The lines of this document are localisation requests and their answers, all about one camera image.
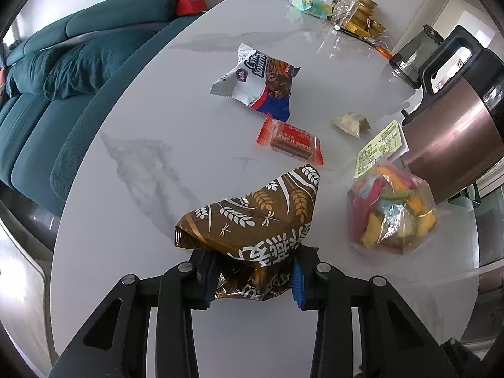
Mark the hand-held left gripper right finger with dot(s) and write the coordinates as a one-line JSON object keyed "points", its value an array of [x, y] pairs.
{"points": [[298, 284]]}

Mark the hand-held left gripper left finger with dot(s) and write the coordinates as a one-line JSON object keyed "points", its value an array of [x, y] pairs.
{"points": [[208, 280]]}

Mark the brown wheat-print snack bag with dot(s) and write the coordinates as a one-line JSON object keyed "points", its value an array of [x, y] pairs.
{"points": [[256, 212]]}

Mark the beige snack packet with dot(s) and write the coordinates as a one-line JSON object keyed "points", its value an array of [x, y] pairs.
{"points": [[350, 125]]}

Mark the white and blue snack packet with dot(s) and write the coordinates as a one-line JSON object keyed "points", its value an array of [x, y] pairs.
{"points": [[252, 82]]}

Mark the clear bag of colourful candies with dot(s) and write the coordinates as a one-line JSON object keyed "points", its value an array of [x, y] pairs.
{"points": [[386, 208]]}

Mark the orange snack bar packet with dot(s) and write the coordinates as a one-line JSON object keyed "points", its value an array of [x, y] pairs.
{"points": [[291, 139]]}

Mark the teal upholstered chair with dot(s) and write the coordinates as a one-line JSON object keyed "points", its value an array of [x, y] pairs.
{"points": [[82, 145]]}

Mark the teal sofa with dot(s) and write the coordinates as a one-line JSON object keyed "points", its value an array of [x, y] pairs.
{"points": [[35, 134]]}

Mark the teal pillow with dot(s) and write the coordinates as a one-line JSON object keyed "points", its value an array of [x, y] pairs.
{"points": [[78, 73]]}

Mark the grey glass pitcher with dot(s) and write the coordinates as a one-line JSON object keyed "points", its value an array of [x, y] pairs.
{"points": [[409, 61]]}

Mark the black stick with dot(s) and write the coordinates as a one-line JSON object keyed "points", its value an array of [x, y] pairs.
{"points": [[354, 33]]}

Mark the gold box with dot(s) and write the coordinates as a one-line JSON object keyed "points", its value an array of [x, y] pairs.
{"points": [[356, 28]]}

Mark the clear glass cup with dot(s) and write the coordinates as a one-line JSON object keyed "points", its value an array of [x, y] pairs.
{"points": [[344, 10]]}

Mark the teal clear plastic packet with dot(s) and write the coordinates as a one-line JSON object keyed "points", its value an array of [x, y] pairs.
{"points": [[305, 4]]}

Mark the stack of gold bowls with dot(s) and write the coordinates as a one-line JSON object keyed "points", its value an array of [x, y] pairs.
{"points": [[368, 10]]}

